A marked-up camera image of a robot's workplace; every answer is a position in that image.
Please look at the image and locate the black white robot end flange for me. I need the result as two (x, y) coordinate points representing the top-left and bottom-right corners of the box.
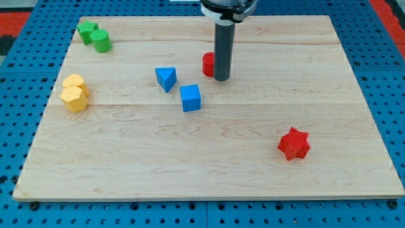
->
(200, 0), (258, 26)

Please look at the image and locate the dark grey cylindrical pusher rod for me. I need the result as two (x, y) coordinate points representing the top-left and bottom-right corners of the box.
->
(213, 24), (235, 82)

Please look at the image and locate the red star block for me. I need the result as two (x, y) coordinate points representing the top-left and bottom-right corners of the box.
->
(277, 127), (311, 161)

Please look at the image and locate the green star block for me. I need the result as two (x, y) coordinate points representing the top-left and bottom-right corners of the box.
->
(76, 20), (99, 46)

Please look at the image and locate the red cylinder block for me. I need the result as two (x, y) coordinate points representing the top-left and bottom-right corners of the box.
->
(202, 52), (215, 77)

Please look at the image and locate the blue triangle block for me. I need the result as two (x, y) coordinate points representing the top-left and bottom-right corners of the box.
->
(155, 67), (177, 92)

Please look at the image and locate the blue cube block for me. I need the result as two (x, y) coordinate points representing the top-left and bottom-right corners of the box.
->
(180, 84), (201, 112)

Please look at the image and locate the green cylinder block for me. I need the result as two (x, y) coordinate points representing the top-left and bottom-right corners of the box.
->
(90, 29), (112, 53)

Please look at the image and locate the light wooden board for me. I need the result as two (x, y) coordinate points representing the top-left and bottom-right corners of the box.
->
(13, 15), (404, 202)

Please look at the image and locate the yellow hexagon block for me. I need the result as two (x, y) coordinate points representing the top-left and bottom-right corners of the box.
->
(61, 85), (88, 113)

